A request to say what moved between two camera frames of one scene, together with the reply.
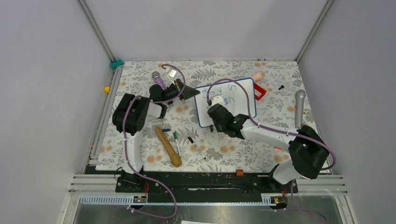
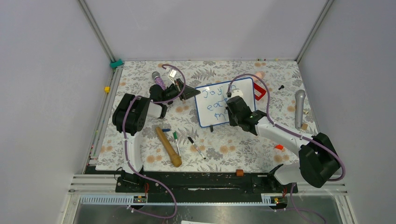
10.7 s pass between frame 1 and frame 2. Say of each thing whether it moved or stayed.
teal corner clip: stayed
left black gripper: stayed
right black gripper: moved
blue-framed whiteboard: stayed
